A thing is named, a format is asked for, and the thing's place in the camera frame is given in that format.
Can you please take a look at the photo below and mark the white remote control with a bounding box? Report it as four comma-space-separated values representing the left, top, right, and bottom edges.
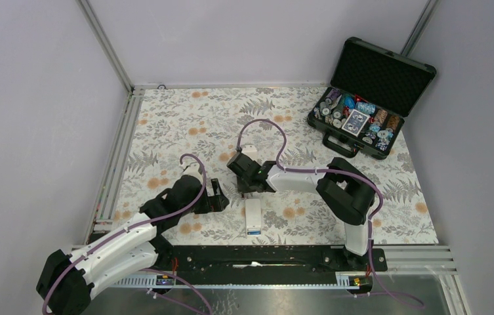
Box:
245, 198, 262, 233

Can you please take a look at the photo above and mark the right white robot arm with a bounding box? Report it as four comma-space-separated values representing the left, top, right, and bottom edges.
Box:
227, 153, 377, 270

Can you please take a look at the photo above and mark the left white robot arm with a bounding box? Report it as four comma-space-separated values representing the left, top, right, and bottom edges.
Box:
36, 175, 230, 314

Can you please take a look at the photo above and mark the floral table mat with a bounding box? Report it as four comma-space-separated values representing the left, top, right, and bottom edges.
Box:
112, 87, 441, 247

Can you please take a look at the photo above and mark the blue playing card deck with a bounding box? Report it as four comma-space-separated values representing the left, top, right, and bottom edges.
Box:
341, 110, 370, 137

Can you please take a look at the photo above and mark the black poker chip case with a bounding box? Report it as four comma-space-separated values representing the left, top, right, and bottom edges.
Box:
306, 37, 437, 160

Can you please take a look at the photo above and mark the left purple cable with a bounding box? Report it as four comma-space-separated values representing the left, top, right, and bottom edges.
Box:
41, 154, 207, 315

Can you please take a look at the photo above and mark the purple cable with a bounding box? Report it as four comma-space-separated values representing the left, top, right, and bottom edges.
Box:
41, 154, 207, 315
236, 119, 426, 310

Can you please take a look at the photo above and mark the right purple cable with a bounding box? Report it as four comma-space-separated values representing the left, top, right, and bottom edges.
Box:
236, 119, 426, 310

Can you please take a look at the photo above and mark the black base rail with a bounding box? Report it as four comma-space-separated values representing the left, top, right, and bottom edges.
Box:
148, 236, 388, 286

